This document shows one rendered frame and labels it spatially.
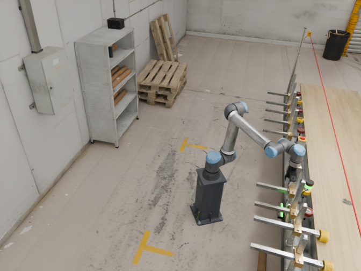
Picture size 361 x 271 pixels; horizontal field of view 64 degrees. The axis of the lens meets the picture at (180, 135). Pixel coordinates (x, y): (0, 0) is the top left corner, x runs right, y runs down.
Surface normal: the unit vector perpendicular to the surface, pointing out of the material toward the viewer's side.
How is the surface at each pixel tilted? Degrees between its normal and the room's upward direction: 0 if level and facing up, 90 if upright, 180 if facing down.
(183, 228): 0
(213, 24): 90
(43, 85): 90
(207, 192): 90
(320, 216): 0
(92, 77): 90
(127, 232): 0
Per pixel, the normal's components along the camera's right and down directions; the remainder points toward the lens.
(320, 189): 0.04, -0.82
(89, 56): -0.24, 0.54
